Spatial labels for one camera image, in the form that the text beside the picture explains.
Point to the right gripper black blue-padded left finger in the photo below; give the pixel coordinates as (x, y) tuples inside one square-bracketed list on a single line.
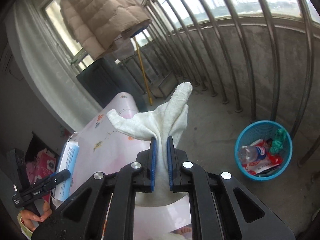
[(103, 207)]

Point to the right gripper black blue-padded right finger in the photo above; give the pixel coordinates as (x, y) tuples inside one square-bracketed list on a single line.
[(221, 208)]

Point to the blue white medicine box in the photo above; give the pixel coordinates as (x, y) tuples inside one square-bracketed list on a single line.
[(67, 161)]

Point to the teal plastic bag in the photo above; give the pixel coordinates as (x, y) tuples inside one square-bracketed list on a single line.
[(278, 141)]

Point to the white cloth glove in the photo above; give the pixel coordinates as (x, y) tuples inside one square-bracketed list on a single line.
[(168, 119)]

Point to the blue plastic trash basket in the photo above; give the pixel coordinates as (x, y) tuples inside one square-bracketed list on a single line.
[(263, 130)]

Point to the person's left hand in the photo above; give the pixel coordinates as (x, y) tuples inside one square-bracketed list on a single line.
[(46, 213)]

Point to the pink floral bag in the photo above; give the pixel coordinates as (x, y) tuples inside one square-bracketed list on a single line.
[(43, 166)]

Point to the person's foot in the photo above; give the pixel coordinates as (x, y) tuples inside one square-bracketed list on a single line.
[(184, 230)]

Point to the plastic water bottle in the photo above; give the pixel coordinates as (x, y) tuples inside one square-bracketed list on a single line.
[(249, 154)]

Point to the red white snack wrapper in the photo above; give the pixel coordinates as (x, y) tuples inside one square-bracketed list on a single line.
[(265, 166)]

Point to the pink patterned tablecloth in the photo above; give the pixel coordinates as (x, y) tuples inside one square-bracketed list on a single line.
[(103, 149)]

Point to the metal window railing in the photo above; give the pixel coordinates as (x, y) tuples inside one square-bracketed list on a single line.
[(260, 56)]

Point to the beige puffer jacket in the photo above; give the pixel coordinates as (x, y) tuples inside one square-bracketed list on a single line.
[(97, 24)]

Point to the yellow broom handle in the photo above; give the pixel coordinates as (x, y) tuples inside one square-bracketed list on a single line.
[(143, 72)]

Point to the metal step frame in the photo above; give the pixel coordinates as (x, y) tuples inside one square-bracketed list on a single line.
[(163, 86)]

